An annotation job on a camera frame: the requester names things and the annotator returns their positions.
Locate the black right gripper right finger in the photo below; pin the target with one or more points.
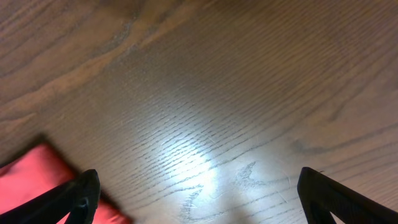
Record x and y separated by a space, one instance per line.
323 199

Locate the red printed t-shirt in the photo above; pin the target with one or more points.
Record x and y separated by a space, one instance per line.
36 172

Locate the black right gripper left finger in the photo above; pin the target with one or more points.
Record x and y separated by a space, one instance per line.
76 200

